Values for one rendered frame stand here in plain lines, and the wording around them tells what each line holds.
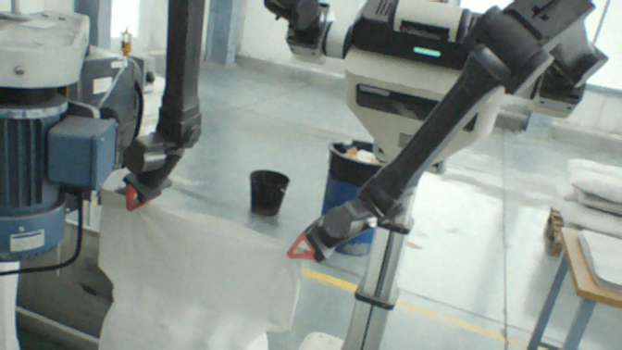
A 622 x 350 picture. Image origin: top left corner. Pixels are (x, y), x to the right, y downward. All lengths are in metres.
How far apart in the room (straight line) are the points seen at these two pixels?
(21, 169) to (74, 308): 1.15
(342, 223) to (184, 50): 0.42
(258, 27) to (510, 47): 9.12
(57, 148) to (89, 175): 0.06
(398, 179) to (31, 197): 0.59
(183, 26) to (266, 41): 8.80
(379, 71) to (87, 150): 0.73
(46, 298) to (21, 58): 1.34
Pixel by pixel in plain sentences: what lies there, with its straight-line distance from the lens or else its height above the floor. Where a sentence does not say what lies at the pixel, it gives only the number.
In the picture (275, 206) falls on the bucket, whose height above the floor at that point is 0.08.
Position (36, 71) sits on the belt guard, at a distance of 0.81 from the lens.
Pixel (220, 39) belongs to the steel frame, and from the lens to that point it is 9.87.
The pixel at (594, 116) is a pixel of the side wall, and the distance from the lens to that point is 9.14.
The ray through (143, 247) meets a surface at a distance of 1.27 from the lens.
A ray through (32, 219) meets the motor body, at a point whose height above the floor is 1.16.
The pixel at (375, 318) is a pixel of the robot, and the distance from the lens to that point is 1.73.
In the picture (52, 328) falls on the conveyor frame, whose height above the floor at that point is 0.41.
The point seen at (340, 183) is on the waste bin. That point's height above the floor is 0.46.
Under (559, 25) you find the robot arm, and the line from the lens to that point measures 0.79.
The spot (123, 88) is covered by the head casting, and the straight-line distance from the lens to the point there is 1.31.
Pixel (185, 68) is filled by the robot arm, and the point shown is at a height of 1.38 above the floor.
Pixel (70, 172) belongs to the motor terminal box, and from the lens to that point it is 0.86.
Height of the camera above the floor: 1.55
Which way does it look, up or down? 19 degrees down
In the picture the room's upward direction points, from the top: 10 degrees clockwise
